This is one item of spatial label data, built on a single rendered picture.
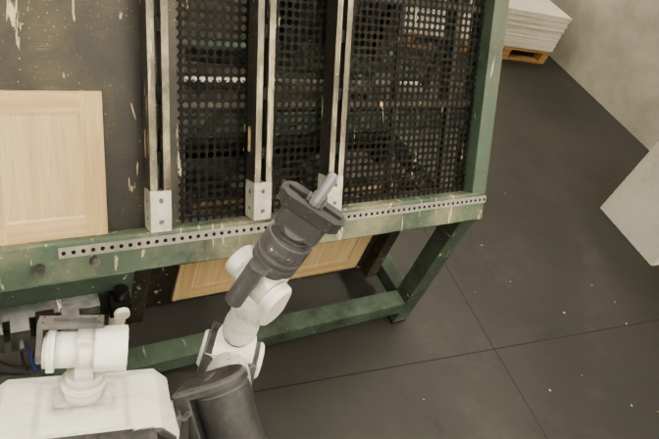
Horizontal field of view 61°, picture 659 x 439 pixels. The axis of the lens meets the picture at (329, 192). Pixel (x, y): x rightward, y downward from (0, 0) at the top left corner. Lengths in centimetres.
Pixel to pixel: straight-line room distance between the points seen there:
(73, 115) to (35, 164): 16
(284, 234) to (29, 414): 45
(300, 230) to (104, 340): 34
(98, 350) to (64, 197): 88
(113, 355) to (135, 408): 10
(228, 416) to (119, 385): 18
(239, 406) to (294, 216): 31
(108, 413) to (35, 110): 95
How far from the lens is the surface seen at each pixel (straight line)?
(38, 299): 179
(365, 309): 274
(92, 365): 91
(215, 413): 97
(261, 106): 177
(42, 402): 96
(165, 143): 168
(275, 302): 102
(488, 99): 239
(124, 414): 93
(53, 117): 167
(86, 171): 171
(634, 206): 472
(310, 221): 94
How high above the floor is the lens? 220
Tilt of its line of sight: 39 degrees down
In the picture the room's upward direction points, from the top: 23 degrees clockwise
